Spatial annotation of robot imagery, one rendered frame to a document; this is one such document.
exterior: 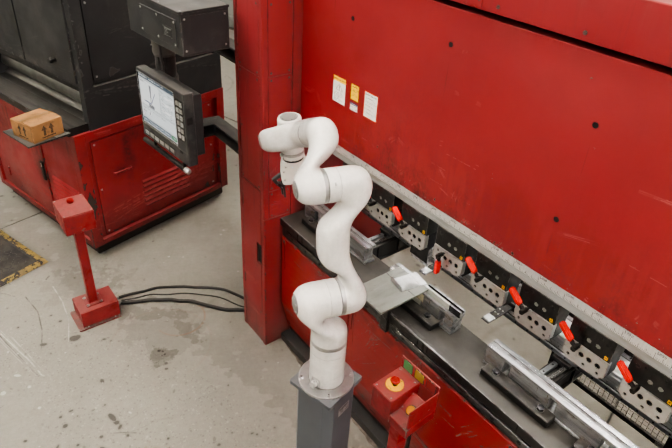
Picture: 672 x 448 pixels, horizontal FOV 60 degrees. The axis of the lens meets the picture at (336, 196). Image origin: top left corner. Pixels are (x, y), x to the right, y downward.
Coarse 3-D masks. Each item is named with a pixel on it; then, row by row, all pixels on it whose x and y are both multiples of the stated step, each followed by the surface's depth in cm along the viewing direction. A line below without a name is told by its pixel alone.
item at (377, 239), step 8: (384, 232) 301; (376, 240) 297; (384, 240) 301; (392, 240) 301; (400, 240) 307; (376, 248) 296; (384, 248) 302; (392, 248) 306; (400, 248) 310; (376, 256) 301; (384, 256) 304
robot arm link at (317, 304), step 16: (304, 288) 178; (320, 288) 178; (336, 288) 179; (304, 304) 175; (320, 304) 176; (336, 304) 178; (304, 320) 177; (320, 320) 179; (336, 320) 189; (320, 336) 183; (336, 336) 185
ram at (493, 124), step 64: (320, 0) 246; (384, 0) 215; (448, 0) 198; (320, 64) 259; (384, 64) 225; (448, 64) 199; (512, 64) 178; (576, 64) 162; (640, 64) 149; (384, 128) 236; (448, 128) 207; (512, 128) 185; (576, 128) 167; (640, 128) 152; (448, 192) 216; (512, 192) 192; (576, 192) 173; (640, 192) 157; (512, 256) 200; (576, 256) 179; (640, 256) 162; (640, 320) 168
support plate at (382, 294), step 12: (384, 276) 251; (396, 276) 251; (372, 288) 244; (384, 288) 244; (396, 288) 245; (420, 288) 245; (372, 300) 237; (384, 300) 238; (396, 300) 238; (408, 300) 240; (384, 312) 233
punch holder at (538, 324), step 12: (528, 288) 198; (528, 300) 200; (540, 300) 195; (552, 300) 192; (516, 312) 205; (528, 312) 201; (540, 312) 197; (552, 312) 193; (564, 312) 194; (528, 324) 202; (540, 324) 198; (552, 324) 194; (540, 336) 199; (552, 336) 197
